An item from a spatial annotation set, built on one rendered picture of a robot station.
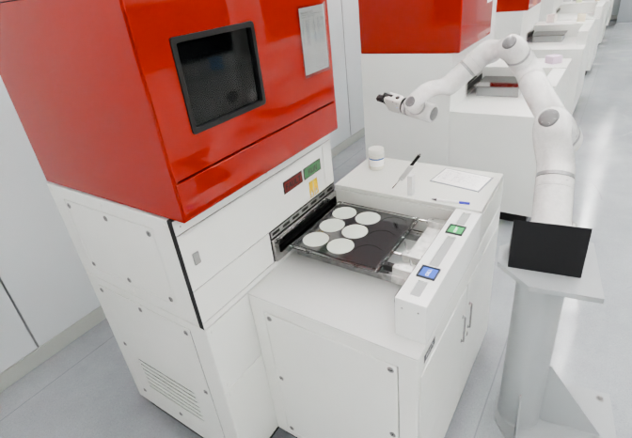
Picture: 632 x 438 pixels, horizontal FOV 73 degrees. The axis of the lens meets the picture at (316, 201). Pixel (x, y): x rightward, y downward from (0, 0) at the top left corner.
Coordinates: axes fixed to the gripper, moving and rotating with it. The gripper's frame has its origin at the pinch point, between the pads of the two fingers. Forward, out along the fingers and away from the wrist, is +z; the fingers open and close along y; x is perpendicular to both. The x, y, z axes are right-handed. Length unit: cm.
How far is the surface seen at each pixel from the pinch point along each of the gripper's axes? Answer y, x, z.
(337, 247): -24, -77, -48
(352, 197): -7, -54, -27
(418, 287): -34, -75, -85
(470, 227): -13, -46, -80
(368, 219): -11, -60, -43
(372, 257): -23, -73, -61
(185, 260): -68, -109, -37
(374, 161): -3.1, -33.3, -22.6
